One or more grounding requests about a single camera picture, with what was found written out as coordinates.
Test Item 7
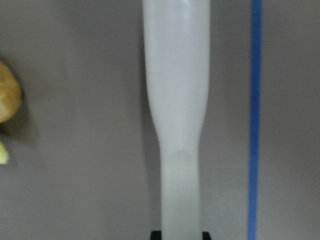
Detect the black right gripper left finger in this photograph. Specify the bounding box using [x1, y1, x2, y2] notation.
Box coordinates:
[150, 231, 162, 240]

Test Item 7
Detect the beige hand brush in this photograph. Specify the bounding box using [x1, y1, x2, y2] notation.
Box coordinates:
[143, 0, 211, 240]

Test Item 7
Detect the brown toy potato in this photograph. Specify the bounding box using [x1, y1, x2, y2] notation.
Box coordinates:
[0, 61, 23, 123]

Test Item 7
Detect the yellow toy corn cob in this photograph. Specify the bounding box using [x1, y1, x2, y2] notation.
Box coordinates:
[0, 142, 10, 165]

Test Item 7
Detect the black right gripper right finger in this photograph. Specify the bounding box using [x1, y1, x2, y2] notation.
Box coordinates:
[202, 231, 212, 240]

